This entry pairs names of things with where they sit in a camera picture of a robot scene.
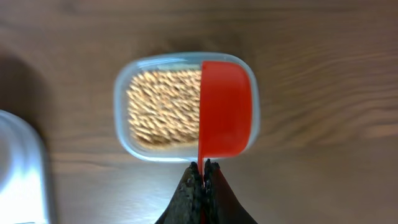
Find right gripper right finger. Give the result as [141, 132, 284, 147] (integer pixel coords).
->
[204, 159, 257, 224]

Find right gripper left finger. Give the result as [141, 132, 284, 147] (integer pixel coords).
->
[155, 162, 203, 224]

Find red plastic measuring scoop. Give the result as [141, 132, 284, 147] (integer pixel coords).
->
[197, 60, 253, 224]

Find white digital kitchen scale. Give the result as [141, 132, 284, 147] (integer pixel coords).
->
[1, 110, 53, 223]

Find soybeans in container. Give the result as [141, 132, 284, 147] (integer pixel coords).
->
[126, 70, 201, 149]

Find clear plastic container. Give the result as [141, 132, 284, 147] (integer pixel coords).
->
[114, 52, 261, 163]

